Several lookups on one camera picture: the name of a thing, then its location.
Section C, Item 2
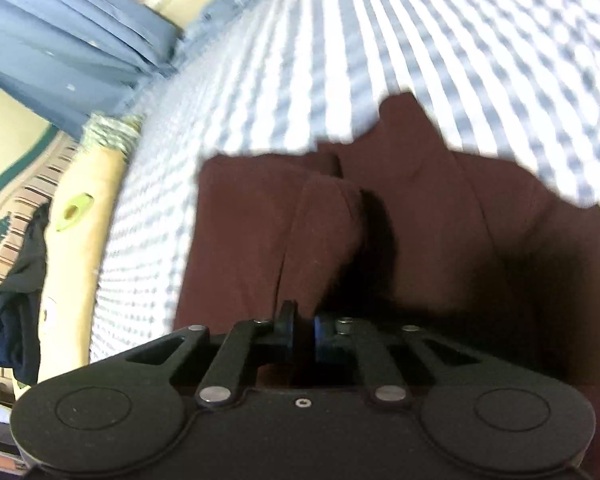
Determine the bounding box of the maroon printed shirt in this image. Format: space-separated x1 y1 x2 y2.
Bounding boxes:
172 91 600 480

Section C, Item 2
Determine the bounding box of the light blue pillow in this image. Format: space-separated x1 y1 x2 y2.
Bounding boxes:
180 0 293 56

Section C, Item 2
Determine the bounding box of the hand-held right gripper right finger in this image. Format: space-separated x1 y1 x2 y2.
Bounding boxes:
314 315 482 406

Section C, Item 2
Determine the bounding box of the dark navy cloth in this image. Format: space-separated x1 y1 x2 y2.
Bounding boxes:
0 202 52 387

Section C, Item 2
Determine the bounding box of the blue white checkered bed sheet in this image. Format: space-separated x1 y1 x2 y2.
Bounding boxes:
87 0 600 363

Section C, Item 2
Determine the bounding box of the striped patterned rug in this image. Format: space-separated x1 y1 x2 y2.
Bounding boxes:
0 127 83 396

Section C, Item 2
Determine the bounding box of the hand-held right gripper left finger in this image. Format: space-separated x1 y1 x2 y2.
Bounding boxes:
124 301 299 407

